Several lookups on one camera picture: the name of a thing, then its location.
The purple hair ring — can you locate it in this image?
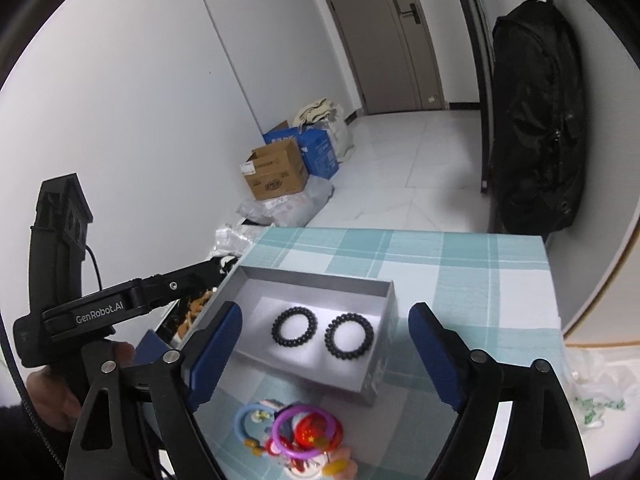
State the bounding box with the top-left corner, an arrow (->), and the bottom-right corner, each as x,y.
271,404 -> 342,461

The doll head hair clip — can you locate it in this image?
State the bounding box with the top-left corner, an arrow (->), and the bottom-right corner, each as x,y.
284,446 -> 358,480

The grey jewelry box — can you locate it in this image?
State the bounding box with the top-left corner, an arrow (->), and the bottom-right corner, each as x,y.
184,266 -> 398,405

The left hand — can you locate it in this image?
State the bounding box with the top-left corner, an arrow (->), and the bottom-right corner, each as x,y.
25,340 -> 137,434

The teal plaid tablecloth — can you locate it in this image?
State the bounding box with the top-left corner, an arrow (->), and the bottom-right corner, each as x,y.
196,228 -> 564,479

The grey plastic parcel bag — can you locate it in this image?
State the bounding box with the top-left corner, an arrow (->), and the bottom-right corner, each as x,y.
236,176 -> 334,228

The brown cardboard box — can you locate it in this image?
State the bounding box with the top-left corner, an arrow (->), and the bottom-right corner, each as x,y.
240,138 -> 308,200

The red China badge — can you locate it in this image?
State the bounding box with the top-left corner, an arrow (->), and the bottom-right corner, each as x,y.
292,412 -> 344,452

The blue cardboard box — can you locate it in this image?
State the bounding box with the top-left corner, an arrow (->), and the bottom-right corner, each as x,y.
262,127 -> 338,180

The white plastic bag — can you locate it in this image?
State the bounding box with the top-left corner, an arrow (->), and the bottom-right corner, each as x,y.
564,348 -> 639,432

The cream tote bag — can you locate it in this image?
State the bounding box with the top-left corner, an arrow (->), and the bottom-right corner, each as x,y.
293,98 -> 355,162

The grey door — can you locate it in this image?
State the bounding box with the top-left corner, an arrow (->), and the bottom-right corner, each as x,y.
326,0 -> 445,115

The black tripod stand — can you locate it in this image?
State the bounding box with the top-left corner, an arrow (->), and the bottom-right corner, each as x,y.
458,0 -> 494,194

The blue hair ring with charms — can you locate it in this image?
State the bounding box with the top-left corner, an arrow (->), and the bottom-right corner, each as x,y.
233,401 -> 277,456

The black cable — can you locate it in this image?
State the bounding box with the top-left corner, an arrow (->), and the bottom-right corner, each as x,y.
83,242 -> 104,292

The black spiral hair tie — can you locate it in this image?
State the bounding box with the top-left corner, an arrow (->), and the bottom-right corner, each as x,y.
323,312 -> 376,359
271,304 -> 321,348

